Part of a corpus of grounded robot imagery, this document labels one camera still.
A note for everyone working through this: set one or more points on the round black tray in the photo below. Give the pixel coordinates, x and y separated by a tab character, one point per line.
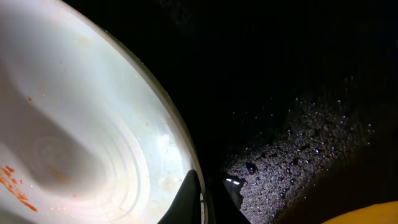
291	105

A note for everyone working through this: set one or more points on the green plate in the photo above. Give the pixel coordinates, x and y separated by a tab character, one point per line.
88	135

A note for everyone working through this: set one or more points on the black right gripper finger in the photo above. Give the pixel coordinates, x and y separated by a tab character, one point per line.
186	206

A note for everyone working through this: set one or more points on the yellow plate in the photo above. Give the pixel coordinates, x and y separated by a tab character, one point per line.
383	213

